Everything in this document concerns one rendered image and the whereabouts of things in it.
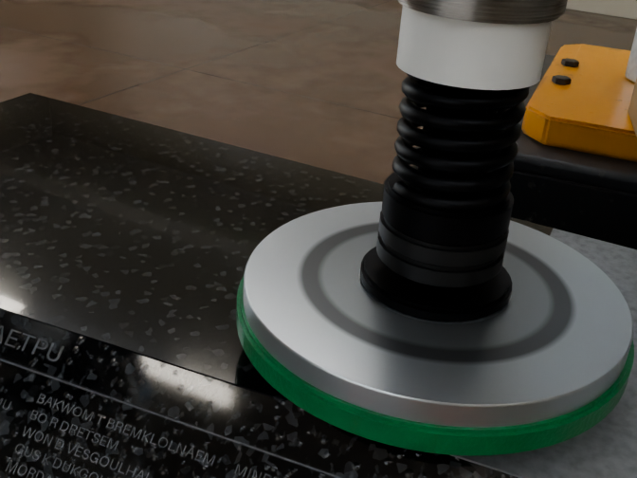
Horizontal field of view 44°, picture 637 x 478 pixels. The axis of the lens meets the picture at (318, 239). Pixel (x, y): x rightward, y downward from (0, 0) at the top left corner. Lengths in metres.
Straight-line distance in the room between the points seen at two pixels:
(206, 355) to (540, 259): 0.21
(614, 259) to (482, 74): 0.29
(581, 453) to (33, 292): 0.33
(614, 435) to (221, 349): 0.22
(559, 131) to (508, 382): 0.75
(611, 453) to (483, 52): 0.21
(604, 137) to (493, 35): 0.74
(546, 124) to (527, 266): 0.63
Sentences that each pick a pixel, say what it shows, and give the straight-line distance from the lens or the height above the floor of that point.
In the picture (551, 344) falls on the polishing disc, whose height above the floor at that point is 0.88.
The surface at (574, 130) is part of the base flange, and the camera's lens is 1.09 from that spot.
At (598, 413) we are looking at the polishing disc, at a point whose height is 0.86.
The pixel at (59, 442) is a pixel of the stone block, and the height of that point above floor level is 0.79.
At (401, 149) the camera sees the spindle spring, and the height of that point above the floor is 0.96.
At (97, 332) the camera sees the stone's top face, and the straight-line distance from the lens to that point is 0.48.
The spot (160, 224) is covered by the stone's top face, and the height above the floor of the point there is 0.83.
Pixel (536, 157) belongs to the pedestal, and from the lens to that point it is 1.06.
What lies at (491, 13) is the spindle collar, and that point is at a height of 1.03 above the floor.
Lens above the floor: 1.09
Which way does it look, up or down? 27 degrees down
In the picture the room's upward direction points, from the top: 4 degrees clockwise
